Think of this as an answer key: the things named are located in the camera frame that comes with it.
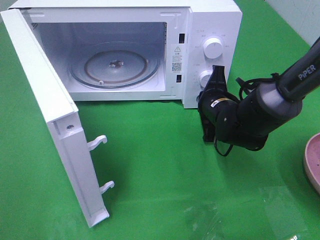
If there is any white microwave door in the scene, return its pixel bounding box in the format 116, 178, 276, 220
1, 9, 115, 227

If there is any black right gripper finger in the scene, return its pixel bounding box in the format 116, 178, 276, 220
203, 65, 228, 93
200, 113, 216, 143

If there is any lower white microwave knob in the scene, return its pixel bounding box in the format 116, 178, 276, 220
199, 70, 213, 89

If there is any upper white microwave knob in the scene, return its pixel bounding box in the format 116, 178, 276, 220
203, 36, 224, 59

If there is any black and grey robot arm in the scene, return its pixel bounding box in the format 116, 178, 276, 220
197, 40, 320, 153

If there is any clear tape patch right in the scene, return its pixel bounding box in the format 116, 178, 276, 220
259, 186, 308, 240

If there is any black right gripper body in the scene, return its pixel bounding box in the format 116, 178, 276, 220
197, 88, 240, 125

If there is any pink round plate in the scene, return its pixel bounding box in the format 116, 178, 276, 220
303, 133, 320, 194

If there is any white microwave knob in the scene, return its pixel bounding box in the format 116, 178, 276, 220
203, 36, 224, 59
199, 70, 213, 89

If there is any white microwave oven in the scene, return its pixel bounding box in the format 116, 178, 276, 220
1, 0, 243, 109

